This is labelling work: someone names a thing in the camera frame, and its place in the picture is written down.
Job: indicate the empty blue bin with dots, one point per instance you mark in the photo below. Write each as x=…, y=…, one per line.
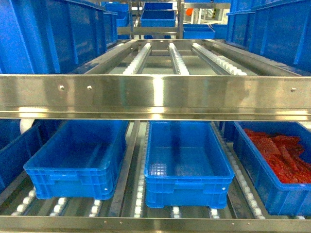
x=82, y=159
x=186, y=166

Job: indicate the large blue crate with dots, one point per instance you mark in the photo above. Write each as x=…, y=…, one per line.
x=279, y=30
x=49, y=36

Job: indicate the red parts pile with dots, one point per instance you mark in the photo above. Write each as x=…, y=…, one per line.
x=282, y=154

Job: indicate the large blue crate upper left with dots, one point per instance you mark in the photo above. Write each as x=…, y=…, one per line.
x=49, y=36

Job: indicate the stainless steel flow rack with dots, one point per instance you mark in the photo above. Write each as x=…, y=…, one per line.
x=143, y=81

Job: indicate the empty blue bin left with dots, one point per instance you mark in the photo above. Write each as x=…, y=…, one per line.
x=82, y=159

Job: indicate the large blue crate upper right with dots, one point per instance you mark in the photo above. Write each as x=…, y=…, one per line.
x=279, y=30

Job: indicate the empty blue bin middle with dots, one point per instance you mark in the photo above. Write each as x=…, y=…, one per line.
x=186, y=166

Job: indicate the blue bin with red parts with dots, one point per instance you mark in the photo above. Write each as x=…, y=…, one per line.
x=278, y=198

